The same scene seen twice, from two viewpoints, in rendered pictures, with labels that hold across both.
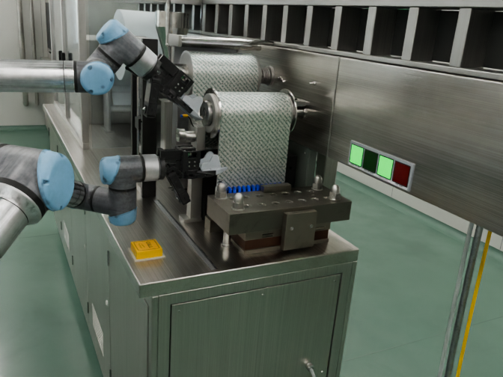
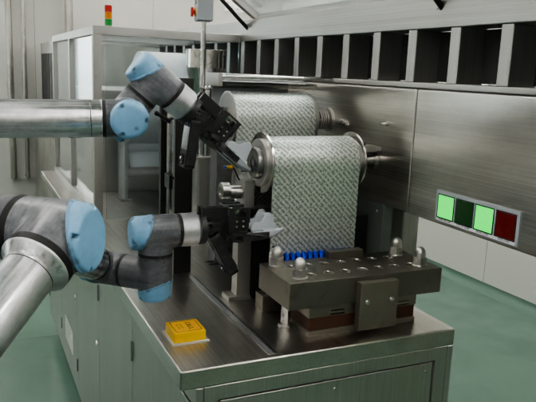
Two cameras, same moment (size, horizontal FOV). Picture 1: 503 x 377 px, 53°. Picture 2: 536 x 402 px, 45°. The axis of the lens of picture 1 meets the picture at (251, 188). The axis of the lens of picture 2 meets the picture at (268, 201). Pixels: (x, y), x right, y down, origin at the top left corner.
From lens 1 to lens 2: 10 cm
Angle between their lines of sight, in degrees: 8
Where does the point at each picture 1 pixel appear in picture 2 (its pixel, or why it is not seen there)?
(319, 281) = (406, 372)
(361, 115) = (448, 158)
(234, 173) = (291, 235)
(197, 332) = not seen: outside the picture
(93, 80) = (126, 120)
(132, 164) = (167, 225)
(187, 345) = not seen: outside the picture
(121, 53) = (155, 91)
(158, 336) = not seen: outside the picture
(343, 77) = (423, 113)
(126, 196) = (161, 264)
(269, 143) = (333, 199)
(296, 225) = (372, 297)
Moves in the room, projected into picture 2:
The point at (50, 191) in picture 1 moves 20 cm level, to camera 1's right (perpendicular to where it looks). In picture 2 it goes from (80, 247) to (206, 254)
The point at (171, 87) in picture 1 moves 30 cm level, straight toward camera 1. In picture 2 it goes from (214, 132) to (220, 147)
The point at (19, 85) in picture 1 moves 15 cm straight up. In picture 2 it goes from (39, 129) to (37, 48)
